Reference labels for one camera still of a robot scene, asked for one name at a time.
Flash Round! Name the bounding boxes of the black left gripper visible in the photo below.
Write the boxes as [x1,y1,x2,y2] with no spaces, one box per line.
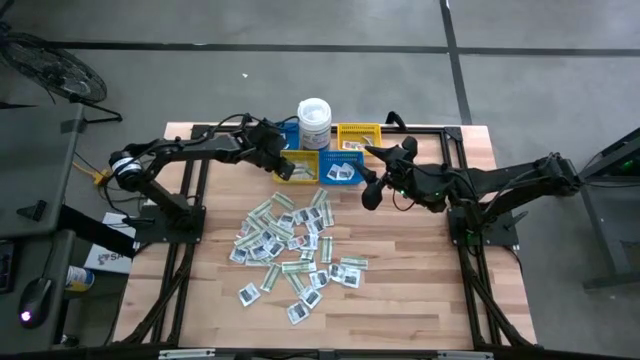
[239,119,296,181]

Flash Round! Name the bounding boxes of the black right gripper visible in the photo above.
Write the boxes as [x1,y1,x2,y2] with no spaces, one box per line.
[354,135,449,214]

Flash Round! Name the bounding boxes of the yellow plastic basket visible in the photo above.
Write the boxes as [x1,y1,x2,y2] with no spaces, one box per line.
[272,149,321,185]
[337,122,383,157]

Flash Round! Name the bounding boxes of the blue plastic basket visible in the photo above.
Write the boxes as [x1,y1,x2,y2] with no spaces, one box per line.
[318,150,366,186]
[277,122,302,152]

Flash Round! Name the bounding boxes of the white disinfecting wipes canister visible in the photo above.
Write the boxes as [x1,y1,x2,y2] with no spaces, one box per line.
[296,97,333,151]

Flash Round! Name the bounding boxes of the black slanted bar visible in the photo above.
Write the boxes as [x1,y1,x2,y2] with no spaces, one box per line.
[58,203,137,260]

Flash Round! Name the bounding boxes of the white cardboard box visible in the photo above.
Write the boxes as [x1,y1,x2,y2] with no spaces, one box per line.
[83,218,137,276]

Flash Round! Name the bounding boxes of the white blue yellow can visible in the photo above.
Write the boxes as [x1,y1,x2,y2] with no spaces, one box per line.
[65,265,96,293]

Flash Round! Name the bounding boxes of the black metal table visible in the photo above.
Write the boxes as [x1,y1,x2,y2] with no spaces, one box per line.
[549,126,640,291]

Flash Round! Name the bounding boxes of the black floor fan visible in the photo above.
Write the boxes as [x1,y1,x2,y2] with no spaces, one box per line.
[0,30,124,125]

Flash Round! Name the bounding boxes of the grey desk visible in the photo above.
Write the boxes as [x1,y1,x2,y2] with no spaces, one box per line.
[0,102,86,355]

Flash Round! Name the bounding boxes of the black computer mouse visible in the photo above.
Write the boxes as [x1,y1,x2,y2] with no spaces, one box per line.
[18,277,54,330]

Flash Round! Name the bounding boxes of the black keyboard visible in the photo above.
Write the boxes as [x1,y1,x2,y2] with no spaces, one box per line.
[0,239,15,296]

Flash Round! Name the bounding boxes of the black aluminium table frame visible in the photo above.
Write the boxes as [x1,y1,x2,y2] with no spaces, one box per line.
[112,122,539,351]

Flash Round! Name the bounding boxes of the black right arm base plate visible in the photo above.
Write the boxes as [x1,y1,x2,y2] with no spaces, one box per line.
[447,206,521,248]

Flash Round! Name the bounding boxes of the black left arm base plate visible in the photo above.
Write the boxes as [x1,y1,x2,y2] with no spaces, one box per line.
[133,203,207,246]

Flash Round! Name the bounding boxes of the yellow extension cable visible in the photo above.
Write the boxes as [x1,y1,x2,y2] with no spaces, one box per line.
[71,158,101,177]

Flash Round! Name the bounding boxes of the silver metal bracket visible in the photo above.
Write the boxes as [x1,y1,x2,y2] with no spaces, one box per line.
[436,349,495,360]
[158,348,217,360]

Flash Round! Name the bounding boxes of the black desk bracket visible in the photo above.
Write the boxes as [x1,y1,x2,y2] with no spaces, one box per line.
[16,198,49,222]

